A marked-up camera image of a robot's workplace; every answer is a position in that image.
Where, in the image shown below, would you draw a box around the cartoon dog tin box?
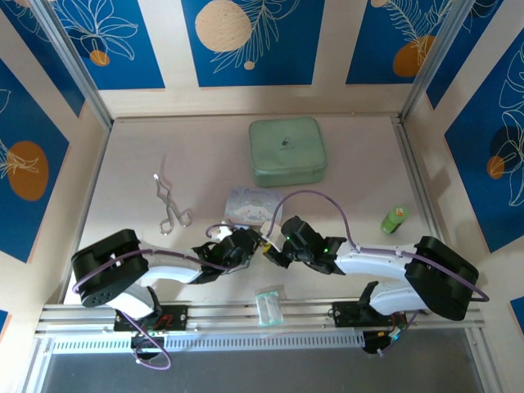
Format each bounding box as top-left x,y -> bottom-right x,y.
224,186 -> 285,227

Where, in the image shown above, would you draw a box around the clear plastic packet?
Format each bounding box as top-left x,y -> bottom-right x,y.
254,286 -> 285,328

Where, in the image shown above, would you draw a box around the metal scissor tongs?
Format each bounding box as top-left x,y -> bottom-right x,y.
153,174 -> 194,236

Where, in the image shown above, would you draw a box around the small green bottle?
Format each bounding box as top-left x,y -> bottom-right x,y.
380,204 -> 411,236

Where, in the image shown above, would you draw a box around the mint green zip pouch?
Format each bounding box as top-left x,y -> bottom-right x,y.
248,116 -> 329,188

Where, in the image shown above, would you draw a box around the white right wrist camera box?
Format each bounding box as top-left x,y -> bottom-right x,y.
261,220 -> 286,253

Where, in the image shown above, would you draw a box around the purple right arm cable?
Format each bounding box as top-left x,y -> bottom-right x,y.
268,189 -> 490,357

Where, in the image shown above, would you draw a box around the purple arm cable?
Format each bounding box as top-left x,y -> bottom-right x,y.
268,189 -> 490,357
72,223 -> 242,372

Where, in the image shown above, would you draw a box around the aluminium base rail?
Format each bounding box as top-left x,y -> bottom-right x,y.
34,297 -> 485,336

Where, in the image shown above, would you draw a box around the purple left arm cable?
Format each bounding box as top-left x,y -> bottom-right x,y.
72,223 -> 242,372

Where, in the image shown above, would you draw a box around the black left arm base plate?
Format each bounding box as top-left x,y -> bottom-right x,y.
113,305 -> 189,332

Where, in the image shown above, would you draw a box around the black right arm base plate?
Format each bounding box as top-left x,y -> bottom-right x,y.
332,300 -> 407,328

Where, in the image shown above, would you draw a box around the white slotted cable duct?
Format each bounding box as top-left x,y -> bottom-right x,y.
48,332 -> 366,355

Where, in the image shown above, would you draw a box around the aluminium side rail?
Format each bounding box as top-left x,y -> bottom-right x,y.
391,115 -> 451,246

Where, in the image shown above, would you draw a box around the aluminium frame post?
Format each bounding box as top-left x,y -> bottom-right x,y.
398,0 -> 479,120
30,0 -> 115,129

